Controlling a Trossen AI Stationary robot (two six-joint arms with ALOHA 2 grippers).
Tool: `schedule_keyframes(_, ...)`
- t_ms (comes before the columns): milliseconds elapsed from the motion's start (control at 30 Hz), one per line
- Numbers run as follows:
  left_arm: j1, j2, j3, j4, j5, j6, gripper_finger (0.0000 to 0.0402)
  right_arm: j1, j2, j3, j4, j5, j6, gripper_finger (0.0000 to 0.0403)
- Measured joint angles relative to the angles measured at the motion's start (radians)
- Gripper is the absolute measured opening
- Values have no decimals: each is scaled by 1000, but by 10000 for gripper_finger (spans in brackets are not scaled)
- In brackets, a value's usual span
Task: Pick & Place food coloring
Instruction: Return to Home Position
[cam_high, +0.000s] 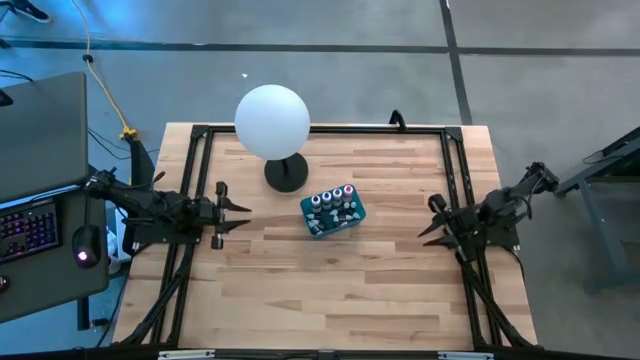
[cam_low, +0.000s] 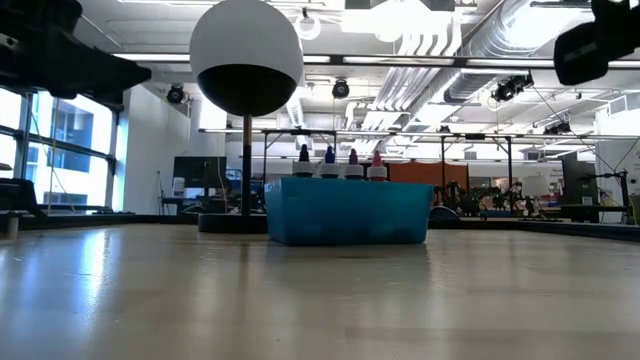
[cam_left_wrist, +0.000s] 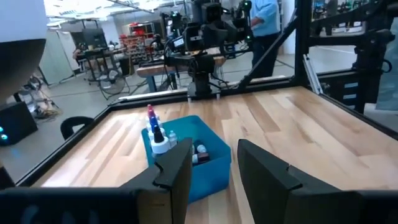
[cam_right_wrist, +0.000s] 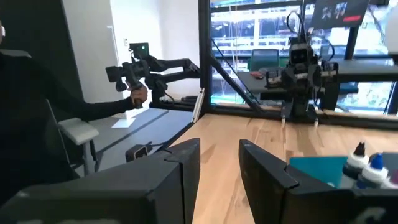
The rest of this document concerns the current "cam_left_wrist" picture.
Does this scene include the black aluminium table frame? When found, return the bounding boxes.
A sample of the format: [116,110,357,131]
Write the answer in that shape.
[15,0,398,187]

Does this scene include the person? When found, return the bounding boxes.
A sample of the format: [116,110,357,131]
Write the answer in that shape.
[249,0,282,78]

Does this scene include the black background monitor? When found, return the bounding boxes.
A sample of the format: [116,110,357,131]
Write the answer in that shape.
[81,27,108,49]

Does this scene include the black hook clamp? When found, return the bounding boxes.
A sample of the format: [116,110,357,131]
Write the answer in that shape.
[60,116,95,141]

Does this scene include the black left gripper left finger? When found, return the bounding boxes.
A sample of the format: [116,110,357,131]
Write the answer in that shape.
[120,138,194,224]

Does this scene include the white room divider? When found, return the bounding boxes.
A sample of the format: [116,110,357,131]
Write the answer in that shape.
[39,29,76,85]

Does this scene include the wooden workbench blue legs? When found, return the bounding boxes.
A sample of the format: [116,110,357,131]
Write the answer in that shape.
[136,55,226,94]

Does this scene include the black computer box blue lights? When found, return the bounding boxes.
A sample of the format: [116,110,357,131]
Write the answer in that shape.
[0,101,39,147]

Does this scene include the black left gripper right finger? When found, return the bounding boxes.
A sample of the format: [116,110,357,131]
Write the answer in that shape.
[237,138,363,224]

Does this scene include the red parts bin shelf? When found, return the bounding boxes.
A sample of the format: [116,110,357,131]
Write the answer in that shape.
[119,22,165,65]

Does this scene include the black floor fan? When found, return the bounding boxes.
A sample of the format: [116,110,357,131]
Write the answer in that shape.
[98,70,127,100]

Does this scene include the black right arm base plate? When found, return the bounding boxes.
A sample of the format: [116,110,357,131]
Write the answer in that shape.
[186,82,222,102]

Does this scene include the black drawer cabinet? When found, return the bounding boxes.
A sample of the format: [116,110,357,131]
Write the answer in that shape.
[317,70,374,114]

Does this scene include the teal plastic box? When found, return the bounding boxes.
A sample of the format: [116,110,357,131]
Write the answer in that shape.
[141,114,233,203]

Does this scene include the dark background desk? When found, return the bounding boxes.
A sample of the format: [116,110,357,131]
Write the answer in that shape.
[73,46,128,83]

